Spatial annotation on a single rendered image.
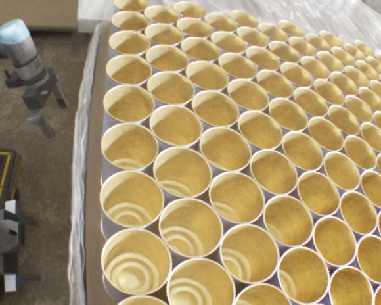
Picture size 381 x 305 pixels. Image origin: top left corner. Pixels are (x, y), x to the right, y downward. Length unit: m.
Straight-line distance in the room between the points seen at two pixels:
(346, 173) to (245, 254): 0.21
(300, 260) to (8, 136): 1.75
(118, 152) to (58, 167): 1.33
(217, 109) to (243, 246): 0.21
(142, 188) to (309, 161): 0.26
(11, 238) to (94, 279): 0.28
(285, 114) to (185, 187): 0.21
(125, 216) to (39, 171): 1.38
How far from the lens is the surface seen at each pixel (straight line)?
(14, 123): 1.99
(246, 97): 0.54
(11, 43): 0.85
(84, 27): 0.79
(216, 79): 0.53
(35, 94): 0.87
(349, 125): 0.61
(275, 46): 0.67
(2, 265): 0.68
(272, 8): 1.06
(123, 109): 0.48
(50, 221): 1.63
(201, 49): 0.58
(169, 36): 0.60
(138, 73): 0.51
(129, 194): 0.40
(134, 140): 0.42
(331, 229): 0.45
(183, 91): 0.49
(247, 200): 0.41
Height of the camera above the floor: 1.50
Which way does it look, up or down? 52 degrees down
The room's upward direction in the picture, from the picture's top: 25 degrees clockwise
